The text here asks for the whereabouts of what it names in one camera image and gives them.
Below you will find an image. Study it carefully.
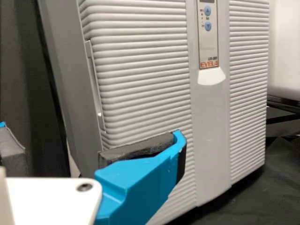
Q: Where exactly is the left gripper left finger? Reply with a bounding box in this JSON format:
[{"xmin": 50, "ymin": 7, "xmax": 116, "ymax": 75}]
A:
[{"xmin": 0, "ymin": 120, "xmax": 26, "ymax": 177}]

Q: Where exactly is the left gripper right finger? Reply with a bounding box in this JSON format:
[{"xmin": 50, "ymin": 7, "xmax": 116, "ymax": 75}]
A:
[{"xmin": 93, "ymin": 130, "xmax": 188, "ymax": 225}]

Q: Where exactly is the white incubator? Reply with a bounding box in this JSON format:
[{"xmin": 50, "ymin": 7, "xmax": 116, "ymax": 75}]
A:
[{"xmin": 36, "ymin": 0, "xmax": 106, "ymax": 179}]

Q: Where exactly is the black platform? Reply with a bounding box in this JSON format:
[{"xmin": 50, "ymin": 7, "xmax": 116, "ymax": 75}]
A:
[{"xmin": 266, "ymin": 93, "xmax": 300, "ymax": 139}]

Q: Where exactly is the white box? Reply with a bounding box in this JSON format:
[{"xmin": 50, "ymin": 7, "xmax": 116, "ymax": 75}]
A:
[{"xmin": 268, "ymin": 0, "xmax": 300, "ymax": 97}]

